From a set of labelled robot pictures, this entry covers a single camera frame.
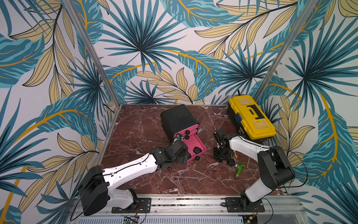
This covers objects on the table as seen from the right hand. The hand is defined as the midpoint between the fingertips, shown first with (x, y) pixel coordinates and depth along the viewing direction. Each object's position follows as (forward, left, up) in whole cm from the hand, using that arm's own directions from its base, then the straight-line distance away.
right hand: (217, 157), depth 91 cm
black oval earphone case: (+5, +13, +2) cm, 14 cm away
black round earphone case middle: (-3, -8, 0) cm, 9 cm away
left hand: (-3, +26, +12) cm, 28 cm away
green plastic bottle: (-8, -12, 0) cm, 14 cm away
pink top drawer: (+11, +20, +15) cm, 27 cm away
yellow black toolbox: (+18, -21, +16) cm, 32 cm away
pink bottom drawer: (+10, +16, +3) cm, 19 cm away
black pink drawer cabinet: (+22, +25, +13) cm, 35 cm away
